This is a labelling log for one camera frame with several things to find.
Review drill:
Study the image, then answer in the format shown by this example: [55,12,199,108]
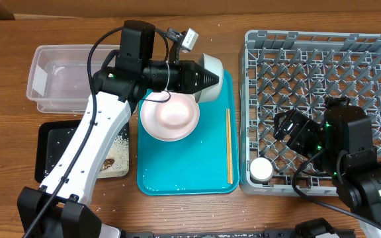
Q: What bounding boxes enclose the wooden chopstick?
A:
[226,108,233,184]

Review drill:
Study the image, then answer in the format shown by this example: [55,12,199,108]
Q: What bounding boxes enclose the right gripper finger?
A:
[284,120,305,145]
[273,110,298,141]

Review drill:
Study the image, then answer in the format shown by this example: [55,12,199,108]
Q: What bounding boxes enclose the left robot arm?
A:
[17,20,224,237]

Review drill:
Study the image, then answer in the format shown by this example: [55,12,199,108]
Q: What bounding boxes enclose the white paper cup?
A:
[249,157,274,183]

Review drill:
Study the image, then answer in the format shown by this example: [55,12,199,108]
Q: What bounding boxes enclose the clear plastic bin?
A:
[26,44,138,114]

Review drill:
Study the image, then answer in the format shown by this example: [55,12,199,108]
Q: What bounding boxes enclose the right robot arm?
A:
[273,97,381,237]

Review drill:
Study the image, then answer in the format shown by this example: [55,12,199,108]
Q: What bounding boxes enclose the wooden chopstick right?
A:
[226,108,233,184]

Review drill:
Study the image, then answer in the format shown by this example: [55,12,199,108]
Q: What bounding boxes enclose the teal plastic tray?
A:
[137,71,239,196]

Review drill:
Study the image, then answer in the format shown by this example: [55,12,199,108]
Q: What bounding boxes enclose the rice and food scraps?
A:
[43,128,130,179]

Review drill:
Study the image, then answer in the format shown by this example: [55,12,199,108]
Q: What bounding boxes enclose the grey bowl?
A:
[194,54,224,103]

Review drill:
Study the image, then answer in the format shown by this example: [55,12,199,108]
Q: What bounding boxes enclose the wooden chopstick left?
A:
[226,108,233,184]

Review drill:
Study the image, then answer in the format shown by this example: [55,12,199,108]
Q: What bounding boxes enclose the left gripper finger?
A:
[195,63,219,80]
[195,77,220,95]

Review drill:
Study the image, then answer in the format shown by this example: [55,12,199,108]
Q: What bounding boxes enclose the black waste tray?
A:
[34,120,130,183]

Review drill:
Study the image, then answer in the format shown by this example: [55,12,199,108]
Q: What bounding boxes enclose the pink plate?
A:
[140,92,200,141]

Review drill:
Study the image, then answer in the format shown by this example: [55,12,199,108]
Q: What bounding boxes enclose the grey dishwasher rack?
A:
[239,30,381,196]

